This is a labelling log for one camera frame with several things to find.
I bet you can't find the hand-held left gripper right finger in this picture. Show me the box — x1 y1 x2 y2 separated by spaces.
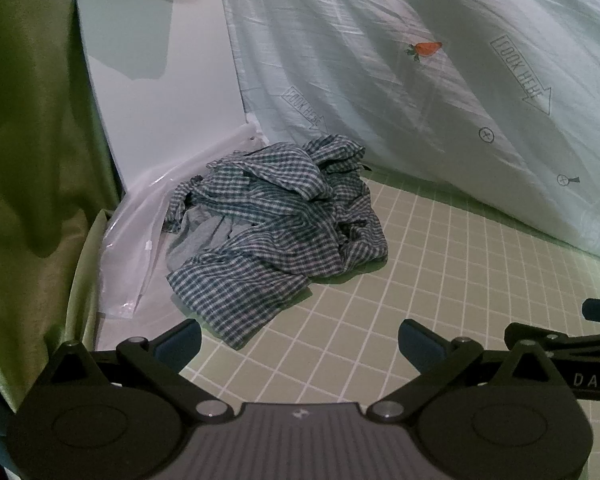
367 318 567 424

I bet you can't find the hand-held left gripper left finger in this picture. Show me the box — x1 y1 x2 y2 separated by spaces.
42 318 228 425

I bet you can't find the blue checkered shirt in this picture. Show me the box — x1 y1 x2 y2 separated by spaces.
166 133 390 351

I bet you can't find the green grid bed sheet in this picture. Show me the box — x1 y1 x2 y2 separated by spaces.
95 170 600 411

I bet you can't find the clear plastic bag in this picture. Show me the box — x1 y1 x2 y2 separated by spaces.
97 122 261 319

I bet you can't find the green curtain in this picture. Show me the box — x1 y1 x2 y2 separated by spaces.
0 0 126 411

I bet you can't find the white board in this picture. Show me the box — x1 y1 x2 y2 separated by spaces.
74 0 254 196

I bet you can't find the carrot print quilt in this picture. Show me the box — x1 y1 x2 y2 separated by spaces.
215 0 600 267

